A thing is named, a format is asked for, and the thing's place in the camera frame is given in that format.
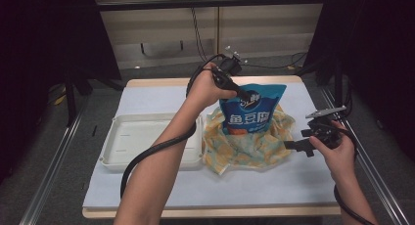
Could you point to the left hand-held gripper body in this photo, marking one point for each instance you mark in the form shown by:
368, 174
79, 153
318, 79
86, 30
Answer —
230, 67

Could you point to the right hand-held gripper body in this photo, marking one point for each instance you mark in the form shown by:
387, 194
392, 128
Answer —
326, 130

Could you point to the blue snack packet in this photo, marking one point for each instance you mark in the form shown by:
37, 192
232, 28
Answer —
251, 114

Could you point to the teal orange patterned bag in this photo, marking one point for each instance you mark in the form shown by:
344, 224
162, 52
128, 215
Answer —
248, 150

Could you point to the person's left hand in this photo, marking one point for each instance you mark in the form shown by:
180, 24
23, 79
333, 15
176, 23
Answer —
205, 89

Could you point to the person's right hand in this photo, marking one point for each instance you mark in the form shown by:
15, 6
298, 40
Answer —
341, 163

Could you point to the black metal stand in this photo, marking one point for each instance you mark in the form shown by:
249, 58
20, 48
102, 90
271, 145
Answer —
339, 84
70, 101

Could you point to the white table mat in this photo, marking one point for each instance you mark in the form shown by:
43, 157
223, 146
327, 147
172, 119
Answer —
261, 189

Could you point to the black horizontal bar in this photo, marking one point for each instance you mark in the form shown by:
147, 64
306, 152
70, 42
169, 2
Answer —
228, 3

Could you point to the black curtain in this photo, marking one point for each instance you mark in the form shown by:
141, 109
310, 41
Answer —
375, 49
39, 55

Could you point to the wooden table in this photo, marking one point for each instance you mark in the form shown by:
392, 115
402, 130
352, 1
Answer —
228, 213

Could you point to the white plastic tray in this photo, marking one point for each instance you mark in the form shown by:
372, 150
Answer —
137, 140

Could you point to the aluminium floor rail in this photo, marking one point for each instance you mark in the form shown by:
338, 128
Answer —
388, 199
49, 179

